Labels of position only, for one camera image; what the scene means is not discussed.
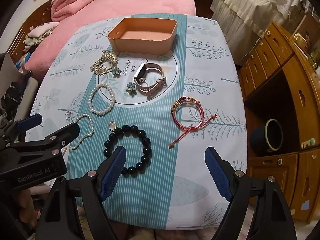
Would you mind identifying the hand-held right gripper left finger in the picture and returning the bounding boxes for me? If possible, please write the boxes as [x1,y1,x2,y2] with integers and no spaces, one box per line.
[35,145,128,240]

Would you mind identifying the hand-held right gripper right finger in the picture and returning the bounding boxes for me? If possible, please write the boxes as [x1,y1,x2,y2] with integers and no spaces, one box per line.
[204,146,298,240]

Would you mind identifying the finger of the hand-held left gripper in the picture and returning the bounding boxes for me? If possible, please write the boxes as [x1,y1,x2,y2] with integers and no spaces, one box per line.
[0,113,43,140]
[5,122,81,161]

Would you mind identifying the small bead pearl strand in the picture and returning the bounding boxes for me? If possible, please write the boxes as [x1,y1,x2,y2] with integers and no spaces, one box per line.
[61,114,94,155]

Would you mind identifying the white pearl bracelet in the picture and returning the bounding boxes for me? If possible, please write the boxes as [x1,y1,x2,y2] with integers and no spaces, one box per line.
[88,84,116,116]

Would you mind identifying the black bead bracelet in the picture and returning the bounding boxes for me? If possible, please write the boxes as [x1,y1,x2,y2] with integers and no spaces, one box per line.
[104,125,152,176]

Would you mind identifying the gold rhinestone brooch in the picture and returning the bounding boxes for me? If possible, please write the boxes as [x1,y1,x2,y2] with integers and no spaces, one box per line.
[90,51,118,76]

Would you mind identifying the red string bracelet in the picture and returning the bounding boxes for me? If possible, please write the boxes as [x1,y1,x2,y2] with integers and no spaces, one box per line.
[169,96,217,149]

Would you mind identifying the pink strap watch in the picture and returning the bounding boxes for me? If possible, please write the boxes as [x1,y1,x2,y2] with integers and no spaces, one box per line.
[134,63,167,98]

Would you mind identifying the pink storage box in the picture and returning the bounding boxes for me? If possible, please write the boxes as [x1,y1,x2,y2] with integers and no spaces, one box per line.
[107,17,178,55]

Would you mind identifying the person's left hand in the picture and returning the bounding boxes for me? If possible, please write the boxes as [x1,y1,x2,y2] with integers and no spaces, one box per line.
[14,186,38,223]

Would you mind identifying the white chair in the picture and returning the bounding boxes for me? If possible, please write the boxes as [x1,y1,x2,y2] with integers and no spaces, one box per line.
[0,54,38,130]

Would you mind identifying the black bag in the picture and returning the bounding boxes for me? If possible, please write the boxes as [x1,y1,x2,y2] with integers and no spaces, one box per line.
[0,80,25,120]

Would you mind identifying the blue packet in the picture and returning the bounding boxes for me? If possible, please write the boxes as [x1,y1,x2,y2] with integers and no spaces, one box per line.
[16,54,33,68]

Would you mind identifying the dark blue bucket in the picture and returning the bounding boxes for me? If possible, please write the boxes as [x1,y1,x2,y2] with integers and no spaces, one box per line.
[250,119,284,153]

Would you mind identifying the floral pillow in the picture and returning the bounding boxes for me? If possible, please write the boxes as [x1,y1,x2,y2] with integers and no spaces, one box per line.
[25,22,59,47]

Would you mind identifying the wooden headboard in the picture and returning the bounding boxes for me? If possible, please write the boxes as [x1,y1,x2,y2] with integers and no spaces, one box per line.
[7,0,54,60]

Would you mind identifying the wooden cabinet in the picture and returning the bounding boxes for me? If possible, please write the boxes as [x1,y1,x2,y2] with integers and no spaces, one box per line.
[239,12,320,225]

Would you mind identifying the folded pink quilt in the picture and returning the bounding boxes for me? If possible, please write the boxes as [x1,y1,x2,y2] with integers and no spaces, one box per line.
[51,0,97,23]

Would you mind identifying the pink bed blanket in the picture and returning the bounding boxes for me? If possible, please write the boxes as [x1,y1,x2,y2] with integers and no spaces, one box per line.
[24,0,197,74]

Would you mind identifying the white lace furniture cover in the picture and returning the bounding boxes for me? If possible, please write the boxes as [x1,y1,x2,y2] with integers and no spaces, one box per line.
[210,0,308,67]

